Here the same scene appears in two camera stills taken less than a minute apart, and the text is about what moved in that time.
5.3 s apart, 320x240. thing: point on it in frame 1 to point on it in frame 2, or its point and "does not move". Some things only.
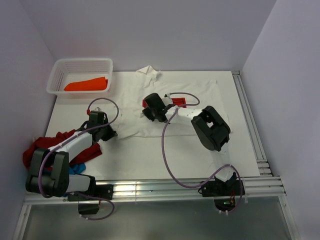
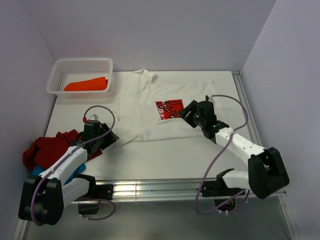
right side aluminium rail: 264,169 does not move
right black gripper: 147,112 to 192,106
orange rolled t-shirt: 95,84 does not move
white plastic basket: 68,70 does not move
